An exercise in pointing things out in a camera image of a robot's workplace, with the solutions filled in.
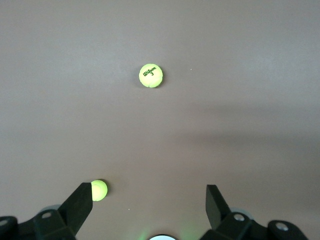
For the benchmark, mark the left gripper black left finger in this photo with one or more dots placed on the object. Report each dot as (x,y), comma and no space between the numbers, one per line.
(75,212)

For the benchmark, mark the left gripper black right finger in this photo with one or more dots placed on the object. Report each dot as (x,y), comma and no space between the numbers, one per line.
(220,215)

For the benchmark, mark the Wilson print yellow tennis ball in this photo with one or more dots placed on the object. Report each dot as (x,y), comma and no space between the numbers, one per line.
(151,82)

